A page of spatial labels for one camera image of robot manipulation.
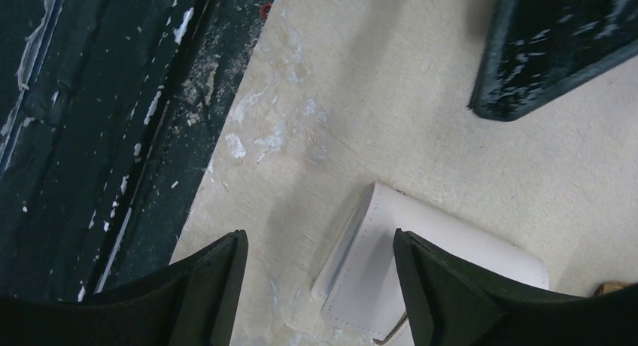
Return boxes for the beige snap card holder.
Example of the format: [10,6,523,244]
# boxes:
[311,182,550,346]

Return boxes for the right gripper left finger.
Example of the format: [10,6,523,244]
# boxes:
[1,230,248,345]

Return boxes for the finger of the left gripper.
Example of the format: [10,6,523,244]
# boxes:
[468,0,637,122]

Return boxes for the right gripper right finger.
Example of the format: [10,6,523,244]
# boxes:
[393,229,637,345]

